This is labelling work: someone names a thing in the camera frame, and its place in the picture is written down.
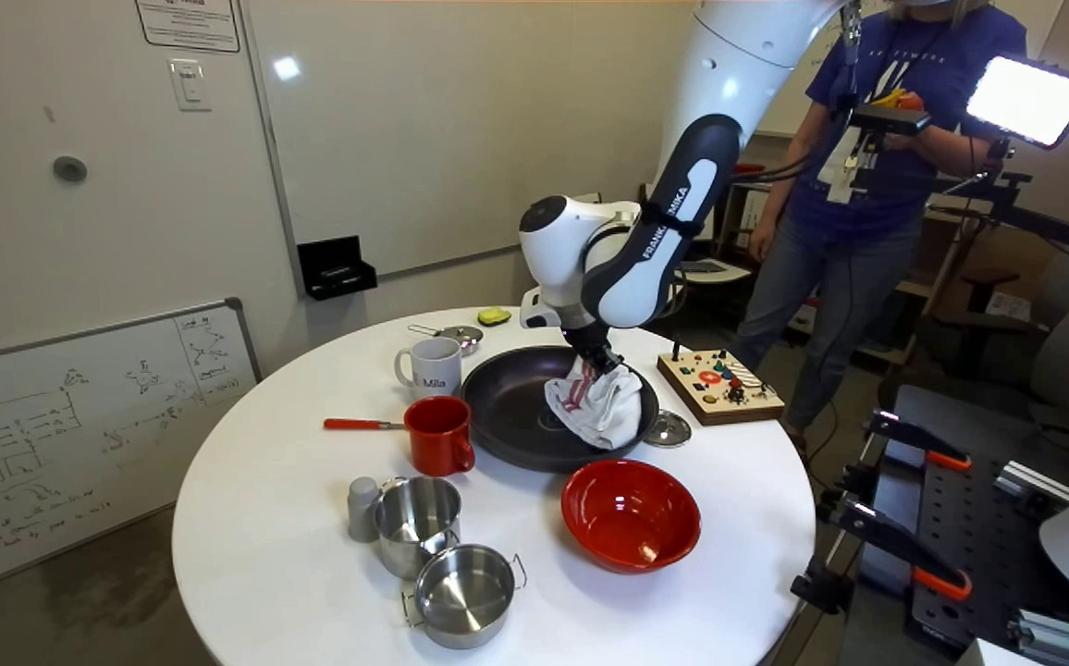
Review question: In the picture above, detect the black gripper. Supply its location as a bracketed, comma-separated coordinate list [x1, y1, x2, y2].
[558, 314, 621, 385]

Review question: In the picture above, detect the white towel with red stripes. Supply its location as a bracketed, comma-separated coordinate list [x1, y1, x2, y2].
[540, 357, 646, 455]

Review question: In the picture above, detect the black frying pan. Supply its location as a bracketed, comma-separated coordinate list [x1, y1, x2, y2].
[459, 343, 661, 479]

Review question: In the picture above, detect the round silver metal lid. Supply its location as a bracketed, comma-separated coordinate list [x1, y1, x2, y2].
[640, 406, 695, 453]

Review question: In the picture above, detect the wooden busy board with buttons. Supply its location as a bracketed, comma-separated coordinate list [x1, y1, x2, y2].
[655, 343, 791, 425]

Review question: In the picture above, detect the red bowl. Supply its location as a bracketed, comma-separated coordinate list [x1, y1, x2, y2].
[558, 455, 705, 579]

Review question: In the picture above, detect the white mug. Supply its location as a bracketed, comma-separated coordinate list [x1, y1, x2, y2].
[391, 335, 466, 399]

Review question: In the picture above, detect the tall steel pot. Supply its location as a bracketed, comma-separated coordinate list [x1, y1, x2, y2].
[375, 473, 466, 586]

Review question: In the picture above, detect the small steel cylinder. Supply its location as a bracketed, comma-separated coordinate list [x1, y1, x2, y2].
[344, 473, 386, 545]

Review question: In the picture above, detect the person in blue shirt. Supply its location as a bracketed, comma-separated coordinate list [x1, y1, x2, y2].
[727, 0, 1037, 438]

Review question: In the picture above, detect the black handheld controller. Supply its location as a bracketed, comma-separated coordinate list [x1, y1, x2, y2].
[847, 87, 937, 141]

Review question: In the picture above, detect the dark robot platform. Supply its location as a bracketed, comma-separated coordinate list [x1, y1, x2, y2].
[801, 381, 1069, 666]

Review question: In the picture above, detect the bright light panel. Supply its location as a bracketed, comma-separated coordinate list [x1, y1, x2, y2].
[960, 53, 1069, 153]

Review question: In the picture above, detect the round grey door stopper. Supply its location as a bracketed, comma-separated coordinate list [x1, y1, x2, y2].
[49, 153, 91, 190]

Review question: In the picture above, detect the red cup with long handle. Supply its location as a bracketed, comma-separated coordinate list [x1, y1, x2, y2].
[323, 393, 481, 483]

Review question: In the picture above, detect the shallow steel pot with handles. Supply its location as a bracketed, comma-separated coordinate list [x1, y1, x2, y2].
[401, 539, 532, 654]

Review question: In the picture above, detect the black wall tray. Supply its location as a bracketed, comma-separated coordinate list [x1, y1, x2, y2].
[296, 235, 381, 303]

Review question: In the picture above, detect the black clamp with orange handle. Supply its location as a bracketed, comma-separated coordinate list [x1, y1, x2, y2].
[786, 492, 976, 623]
[858, 405, 976, 479]

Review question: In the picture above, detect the white light switch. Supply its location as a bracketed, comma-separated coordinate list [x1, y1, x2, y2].
[166, 56, 213, 114]

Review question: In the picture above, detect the whiteboard leaning on wall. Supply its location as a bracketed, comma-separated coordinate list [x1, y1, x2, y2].
[0, 295, 261, 606]

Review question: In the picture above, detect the white wall sign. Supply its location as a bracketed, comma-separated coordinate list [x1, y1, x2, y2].
[129, 0, 245, 56]

